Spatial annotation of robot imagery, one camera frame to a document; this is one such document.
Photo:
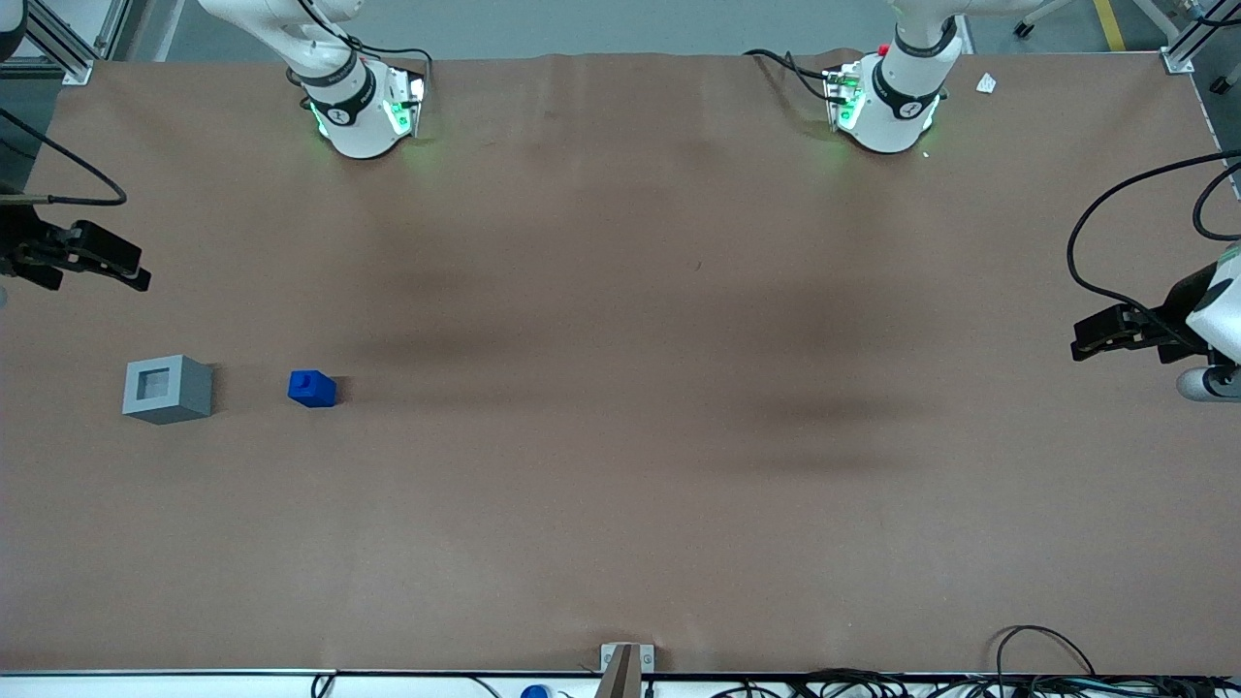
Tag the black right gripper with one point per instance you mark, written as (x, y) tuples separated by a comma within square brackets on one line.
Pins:
[(19, 244)]

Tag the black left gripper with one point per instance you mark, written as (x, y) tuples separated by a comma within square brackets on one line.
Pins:
[(1170, 321)]

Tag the blue plastic part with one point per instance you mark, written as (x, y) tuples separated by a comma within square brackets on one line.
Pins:
[(312, 389)]

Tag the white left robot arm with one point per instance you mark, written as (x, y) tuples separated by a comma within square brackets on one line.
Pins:
[(897, 107)]

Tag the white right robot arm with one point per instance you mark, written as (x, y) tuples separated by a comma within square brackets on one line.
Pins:
[(354, 107)]

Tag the gray square base block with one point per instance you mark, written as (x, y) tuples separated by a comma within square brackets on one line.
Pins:
[(170, 388)]

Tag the white paper scrap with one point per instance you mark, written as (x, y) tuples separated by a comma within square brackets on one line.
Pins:
[(986, 83)]

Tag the white chair leg with caster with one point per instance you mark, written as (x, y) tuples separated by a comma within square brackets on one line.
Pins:
[(1037, 17)]

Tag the brown table cover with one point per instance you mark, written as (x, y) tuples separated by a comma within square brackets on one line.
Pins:
[(620, 388)]

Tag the blue round cap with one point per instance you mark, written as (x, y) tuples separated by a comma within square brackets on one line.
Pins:
[(534, 692)]

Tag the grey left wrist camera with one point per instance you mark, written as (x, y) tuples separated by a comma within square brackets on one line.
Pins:
[(1207, 384)]

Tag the aluminium frame post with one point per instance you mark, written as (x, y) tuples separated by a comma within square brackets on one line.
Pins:
[(1188, 44), (68, 48)]

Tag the small metal bracket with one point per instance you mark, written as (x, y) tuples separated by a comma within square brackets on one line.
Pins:
[(627, 654)]

